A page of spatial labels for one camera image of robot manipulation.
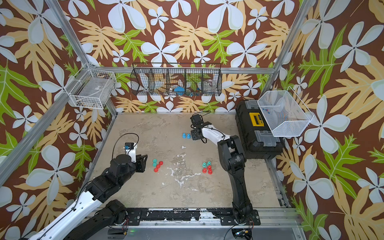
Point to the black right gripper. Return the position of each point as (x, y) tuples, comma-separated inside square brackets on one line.
[(193, 135)]

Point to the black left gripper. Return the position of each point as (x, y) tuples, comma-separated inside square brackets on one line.
[(141, 163)]

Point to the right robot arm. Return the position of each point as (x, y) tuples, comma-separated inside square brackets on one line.
[(232, 159)]

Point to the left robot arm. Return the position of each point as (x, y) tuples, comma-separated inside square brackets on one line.
[(70, 225)]

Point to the blue object in basket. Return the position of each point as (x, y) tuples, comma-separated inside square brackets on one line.
[(179, 90)]

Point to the black toolbox yellow latch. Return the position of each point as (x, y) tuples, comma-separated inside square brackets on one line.
[(256, 137)]

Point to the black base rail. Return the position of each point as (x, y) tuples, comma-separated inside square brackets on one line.
[(188, 218)]

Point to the black wire basket back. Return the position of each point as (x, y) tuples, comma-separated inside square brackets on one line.
[(197, 79)]

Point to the white wire basket left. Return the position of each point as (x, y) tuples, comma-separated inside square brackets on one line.
[(91, 87)]

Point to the white wire basket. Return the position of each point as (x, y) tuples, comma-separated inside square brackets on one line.
[(91, 87), (285, 113)]

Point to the white wire basket right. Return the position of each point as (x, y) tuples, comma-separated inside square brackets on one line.
[(285, 113)]

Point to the aluminium frame post back right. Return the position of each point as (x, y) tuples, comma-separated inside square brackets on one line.
[(293, 33)]

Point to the aluminium frame post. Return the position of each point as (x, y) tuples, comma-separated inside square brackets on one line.
[(75, 43), (293, 33)]

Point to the aluminium frame post back left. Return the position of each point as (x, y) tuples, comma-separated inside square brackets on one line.
[(75, 43)]

